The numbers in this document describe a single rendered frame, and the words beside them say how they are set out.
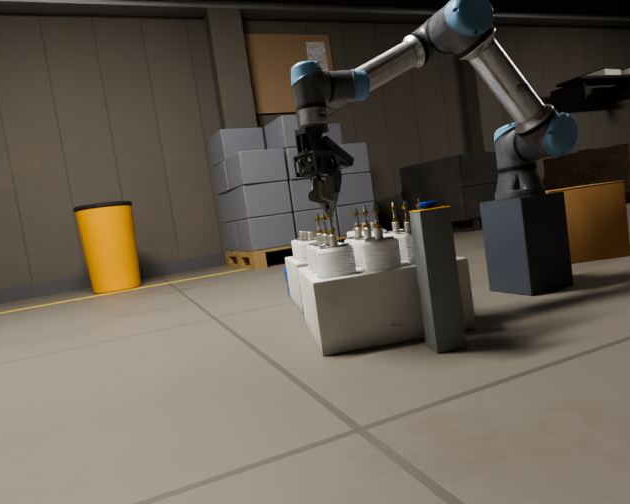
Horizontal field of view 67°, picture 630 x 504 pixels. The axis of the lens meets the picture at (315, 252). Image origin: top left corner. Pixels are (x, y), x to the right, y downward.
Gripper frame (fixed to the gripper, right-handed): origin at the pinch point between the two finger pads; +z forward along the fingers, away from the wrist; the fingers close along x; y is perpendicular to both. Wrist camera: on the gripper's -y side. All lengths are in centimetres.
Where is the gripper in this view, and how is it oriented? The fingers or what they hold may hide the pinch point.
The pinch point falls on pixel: (330, 208)
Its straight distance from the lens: 120.9
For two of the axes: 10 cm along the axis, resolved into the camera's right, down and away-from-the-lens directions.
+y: -6.7, 1.5, -7.3
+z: 1.4, 9.9, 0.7
